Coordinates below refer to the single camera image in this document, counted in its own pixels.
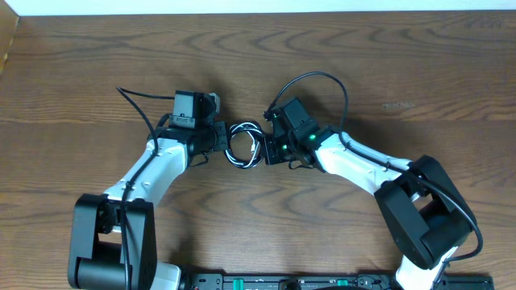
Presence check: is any white usb cable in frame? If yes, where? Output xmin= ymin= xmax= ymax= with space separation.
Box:
xmin=225 ymin=122 xmax=265 ymax=169

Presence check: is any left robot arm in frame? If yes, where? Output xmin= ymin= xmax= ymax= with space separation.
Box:
xmin=68 ymin=90 xmax=229 ymax=289

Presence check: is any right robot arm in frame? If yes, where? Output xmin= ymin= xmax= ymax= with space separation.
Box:
xmin=264 ymin=97 xmax=478 ymax=289

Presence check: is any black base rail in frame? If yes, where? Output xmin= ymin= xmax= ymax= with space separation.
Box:
xmin=177 ymin=271 xmax=493 ymax=290

